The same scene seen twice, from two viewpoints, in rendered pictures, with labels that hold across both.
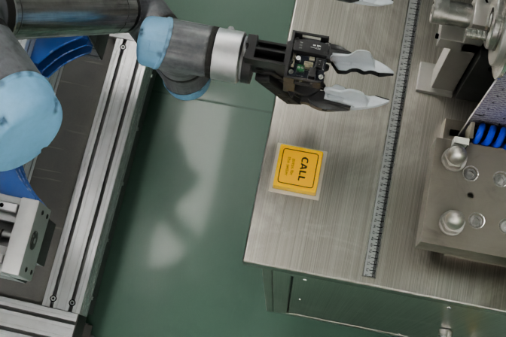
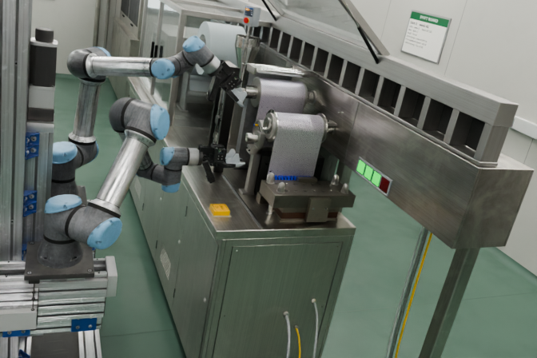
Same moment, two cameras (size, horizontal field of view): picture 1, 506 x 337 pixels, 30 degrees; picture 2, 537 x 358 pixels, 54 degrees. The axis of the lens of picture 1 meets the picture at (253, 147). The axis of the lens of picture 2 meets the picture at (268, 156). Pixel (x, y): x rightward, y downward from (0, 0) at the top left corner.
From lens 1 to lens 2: 1.79 m
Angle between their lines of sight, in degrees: 60
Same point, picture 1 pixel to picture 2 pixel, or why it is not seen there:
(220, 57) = (192, 150)
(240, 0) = (118, 299)
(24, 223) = (111, 262)
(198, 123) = (119, 344)
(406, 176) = (254, 208)
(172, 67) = (177, 157)
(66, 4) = not seen: hidden behind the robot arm
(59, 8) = not seen: hidden behind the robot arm
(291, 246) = (230, 226)
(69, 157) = (69, 342)
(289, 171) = (217, 208)
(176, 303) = not seen: outside the picture
